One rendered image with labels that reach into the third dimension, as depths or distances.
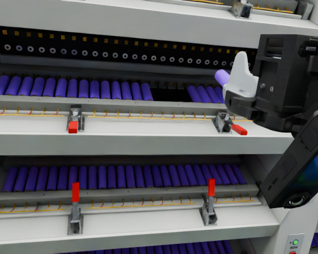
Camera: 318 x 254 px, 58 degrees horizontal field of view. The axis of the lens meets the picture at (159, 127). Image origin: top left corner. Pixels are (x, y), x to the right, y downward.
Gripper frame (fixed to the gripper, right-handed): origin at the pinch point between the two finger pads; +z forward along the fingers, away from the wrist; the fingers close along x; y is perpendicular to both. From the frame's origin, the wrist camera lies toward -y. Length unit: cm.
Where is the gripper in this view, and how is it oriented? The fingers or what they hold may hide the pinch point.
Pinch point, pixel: (237, 93)
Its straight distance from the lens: 39.0
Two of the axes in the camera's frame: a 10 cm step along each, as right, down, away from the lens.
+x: -9.7, -0.2, -2.3
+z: -2.1, -3.0, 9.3
